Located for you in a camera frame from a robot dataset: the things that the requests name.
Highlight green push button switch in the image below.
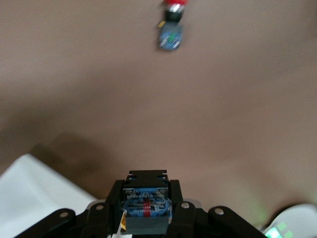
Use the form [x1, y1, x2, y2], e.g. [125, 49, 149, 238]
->
[120, 170, 173, 235]

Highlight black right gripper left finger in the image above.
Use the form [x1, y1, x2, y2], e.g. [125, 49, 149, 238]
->
[14, 179, 127, 238]

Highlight white drawer cabinet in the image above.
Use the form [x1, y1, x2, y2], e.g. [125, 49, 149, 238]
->
[0, 153, 101, 238]

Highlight red push button switch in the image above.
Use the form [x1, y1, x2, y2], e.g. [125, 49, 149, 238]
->
[157, 0, 191, 52]

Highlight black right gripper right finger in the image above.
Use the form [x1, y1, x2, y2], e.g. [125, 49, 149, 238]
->
[165, 179, 267, 238]

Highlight brown paper table cover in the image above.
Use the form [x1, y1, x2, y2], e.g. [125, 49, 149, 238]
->
[0, 0, 317, 238]

